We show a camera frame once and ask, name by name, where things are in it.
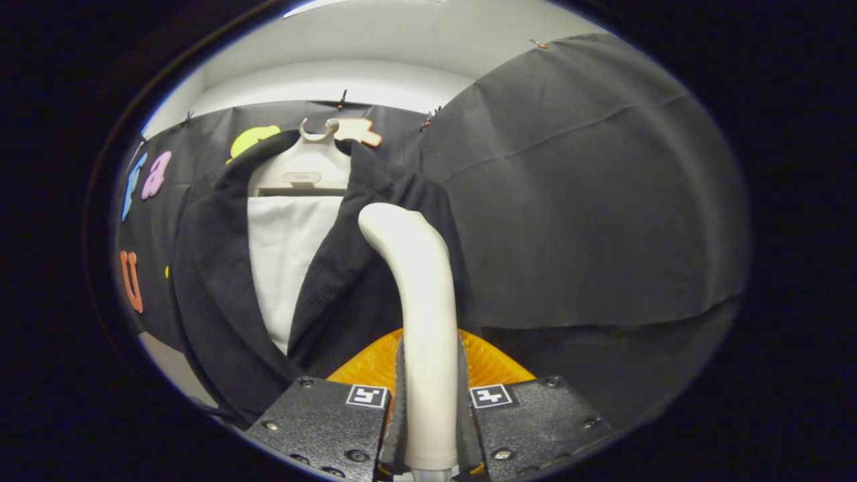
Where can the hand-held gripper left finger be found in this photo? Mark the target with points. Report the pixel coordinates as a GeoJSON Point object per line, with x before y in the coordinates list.
{"type": "Point", "coordinates": [396, 435]}

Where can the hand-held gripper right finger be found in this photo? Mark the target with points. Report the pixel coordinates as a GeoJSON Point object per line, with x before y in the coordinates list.
{"type": "Point", "coordinates": [466, 435]}

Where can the white garment steamer head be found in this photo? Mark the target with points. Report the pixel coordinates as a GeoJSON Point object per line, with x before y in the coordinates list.
{"type": "Point", "coordinates": [428, 321]}

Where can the black blazer jacket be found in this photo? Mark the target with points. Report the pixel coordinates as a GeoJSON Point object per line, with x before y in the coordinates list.
{"type": "Point", "coordinates": [214, 301]}

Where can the grey cabinet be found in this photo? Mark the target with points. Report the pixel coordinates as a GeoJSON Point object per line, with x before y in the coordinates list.
{"type": "Point", "coordinates": [171, 365]}

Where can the black backdrop cloth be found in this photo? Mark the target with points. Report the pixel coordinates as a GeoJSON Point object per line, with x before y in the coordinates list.
{"type": "Point", "coordinates": [589, 201]}

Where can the row of backdrop clips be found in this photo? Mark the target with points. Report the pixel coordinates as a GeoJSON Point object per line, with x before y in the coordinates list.
{"type": "Point", "coordinates": [342, 99]}

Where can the long ceiling light panel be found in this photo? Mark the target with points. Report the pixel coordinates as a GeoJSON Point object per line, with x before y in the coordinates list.
{"type": "Point", "coordinates": [315, 7]}

